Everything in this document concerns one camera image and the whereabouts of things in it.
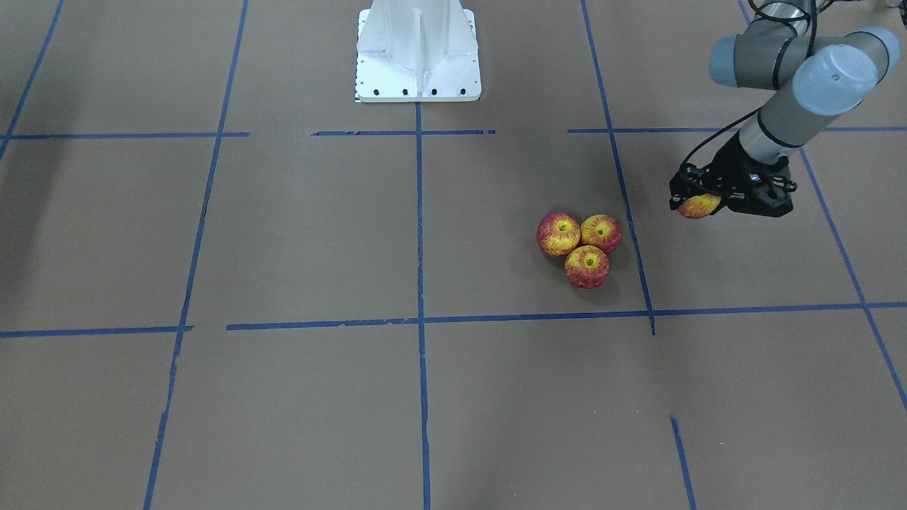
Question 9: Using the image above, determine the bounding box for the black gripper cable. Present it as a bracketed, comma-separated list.
[683, 0, 823, 171]

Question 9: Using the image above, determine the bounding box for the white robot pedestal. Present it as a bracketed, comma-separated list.
[354, 1, 483, 103]

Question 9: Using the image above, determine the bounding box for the red yellow apple front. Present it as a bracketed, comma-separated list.
[564, 245, 610, 290]

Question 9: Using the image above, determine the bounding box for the red yellow apple rear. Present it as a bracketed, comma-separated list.
[580, 214, 622, 254]

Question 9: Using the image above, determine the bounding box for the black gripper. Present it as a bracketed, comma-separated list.
[668, 135, 797, 217]

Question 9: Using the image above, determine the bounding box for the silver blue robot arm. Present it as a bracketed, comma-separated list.
[668, 1, 901, 219]

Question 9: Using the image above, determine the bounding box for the lone red yellow apple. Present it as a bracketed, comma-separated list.
[677, 193, 722, 220]

